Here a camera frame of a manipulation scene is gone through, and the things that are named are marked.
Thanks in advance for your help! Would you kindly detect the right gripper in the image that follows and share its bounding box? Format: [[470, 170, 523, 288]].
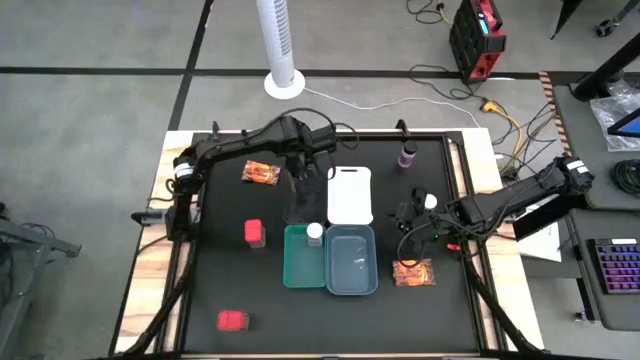
[[393, 186, 429, 266]]

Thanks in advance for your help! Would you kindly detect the black flat bar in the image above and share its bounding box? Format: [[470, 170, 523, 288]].
[[512, 197, 590, 242]]

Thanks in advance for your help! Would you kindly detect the blue-grey plastic bin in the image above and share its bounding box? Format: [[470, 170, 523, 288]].
[[324, 223, 380, 297]]

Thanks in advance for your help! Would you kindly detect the white tower fan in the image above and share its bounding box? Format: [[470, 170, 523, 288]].
[[254, 0, 307, 100]]

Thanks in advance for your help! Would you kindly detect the white paper sheet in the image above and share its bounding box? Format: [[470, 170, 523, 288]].
[[517, 222, 565, 264]]

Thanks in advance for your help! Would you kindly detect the purple label spice jar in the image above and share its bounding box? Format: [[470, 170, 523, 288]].
[[397, 139, 419, 170]]

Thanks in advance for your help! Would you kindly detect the black cable bundle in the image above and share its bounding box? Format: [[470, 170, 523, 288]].
[[492, 99, 569, 181]]

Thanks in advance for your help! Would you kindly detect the black desk pole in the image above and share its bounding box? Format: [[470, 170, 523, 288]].
[[571, 30, 640, 102]]

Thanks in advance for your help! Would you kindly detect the yellow plug and cable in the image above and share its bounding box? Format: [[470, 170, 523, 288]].
[[479, 99, 524, 174]]

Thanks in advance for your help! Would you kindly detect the red black power station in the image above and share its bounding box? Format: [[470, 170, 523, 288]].
[[448, 0, 508, 84]]

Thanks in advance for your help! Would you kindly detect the black side bracket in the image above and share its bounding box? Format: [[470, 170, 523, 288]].
[[130, 209, 174, 227]]

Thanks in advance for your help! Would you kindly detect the grey leg with caster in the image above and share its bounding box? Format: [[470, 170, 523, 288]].
[[593, 0, 640, 39]]

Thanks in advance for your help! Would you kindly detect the coiled black cable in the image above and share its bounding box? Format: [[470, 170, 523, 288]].
[[613, 158, 640, 199]]

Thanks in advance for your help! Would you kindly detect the clear plastic bag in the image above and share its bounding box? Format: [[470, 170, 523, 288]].
[[588, 79, 640, 154]]

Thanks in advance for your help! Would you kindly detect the black backlit keyboard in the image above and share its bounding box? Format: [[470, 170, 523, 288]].
[[585, 237, 640, 296]]

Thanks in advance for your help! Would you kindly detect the grey metal stand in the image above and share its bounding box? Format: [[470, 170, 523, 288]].
[[0, 199, 84, 357]]

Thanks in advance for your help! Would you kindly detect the black diagonal frame strut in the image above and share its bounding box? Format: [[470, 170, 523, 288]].
[[464, 249, 542, 357], [119, 239, 201, 357]]

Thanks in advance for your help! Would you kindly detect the black table mat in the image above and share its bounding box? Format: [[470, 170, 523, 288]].
[[192, 138, 474, 354]]

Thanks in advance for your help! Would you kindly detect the white plastic bin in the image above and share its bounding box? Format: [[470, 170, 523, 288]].
[[326, 165, 375, 226]]

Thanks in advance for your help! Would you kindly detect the blue screen monitor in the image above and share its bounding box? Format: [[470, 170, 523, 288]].
[[606, 107, 640, 139]]

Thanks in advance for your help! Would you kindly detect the black aluminium table frame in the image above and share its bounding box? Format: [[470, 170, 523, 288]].
[[172, 128, 489, 357]]

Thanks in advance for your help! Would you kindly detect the orange black striped strip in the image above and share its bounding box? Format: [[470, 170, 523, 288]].
[[538, 71, 574, 159]]

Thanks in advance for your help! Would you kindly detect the orange spice packet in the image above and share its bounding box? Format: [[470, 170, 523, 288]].
[[392, 257, 436, 289], [240, 159, 282, 187]]

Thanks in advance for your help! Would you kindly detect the clear plastic bin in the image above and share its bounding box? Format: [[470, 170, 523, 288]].
[[281, 164, 330, 226]]

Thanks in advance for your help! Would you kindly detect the teal translucent plastic bin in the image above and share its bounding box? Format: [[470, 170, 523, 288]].
[[282, 223, 329, 290]]

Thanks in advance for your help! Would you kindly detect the grey desk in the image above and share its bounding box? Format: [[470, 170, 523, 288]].
[[567, 207, 640, 332], [552, 83, 640, 211]]

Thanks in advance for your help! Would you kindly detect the black stand leg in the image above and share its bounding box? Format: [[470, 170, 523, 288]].
[[549, 0, 587, 41]]

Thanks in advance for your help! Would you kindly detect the black cable with plug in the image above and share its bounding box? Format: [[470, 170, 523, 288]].
[[405, 0, 447, 25]]

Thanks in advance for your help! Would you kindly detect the white fan cable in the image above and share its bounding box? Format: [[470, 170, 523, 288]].
[[302, 87, 482, 129]]

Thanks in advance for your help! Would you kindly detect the black floor cable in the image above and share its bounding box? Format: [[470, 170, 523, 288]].
[[408, 63, 489, 101]]

